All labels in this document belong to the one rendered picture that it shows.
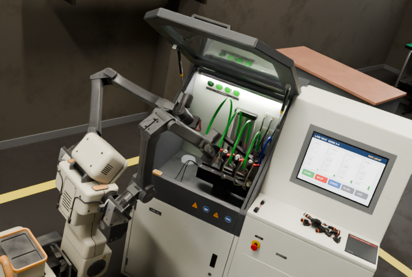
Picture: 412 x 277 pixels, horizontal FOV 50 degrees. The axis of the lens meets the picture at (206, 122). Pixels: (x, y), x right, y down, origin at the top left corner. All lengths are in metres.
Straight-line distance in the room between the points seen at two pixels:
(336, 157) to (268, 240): 0.58
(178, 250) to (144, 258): 0.29
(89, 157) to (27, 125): 2.53
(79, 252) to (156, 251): 0.77
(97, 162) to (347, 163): 1.32
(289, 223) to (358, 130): 0.62
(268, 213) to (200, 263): 0.58
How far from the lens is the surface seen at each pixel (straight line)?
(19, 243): 2.22
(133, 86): 2.33
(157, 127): 1.72
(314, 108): 2.48
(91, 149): 2.02
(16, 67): 4.18
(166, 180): 2.59
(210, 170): 2.69
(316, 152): 2.51
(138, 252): 3.02
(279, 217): 2.49
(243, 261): 2.66
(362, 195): 2.55
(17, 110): 4.36
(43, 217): 3.72
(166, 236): 2.81
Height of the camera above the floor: 2.45
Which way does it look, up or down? 27 degrees down
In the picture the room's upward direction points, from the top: 13 degrees clockwise
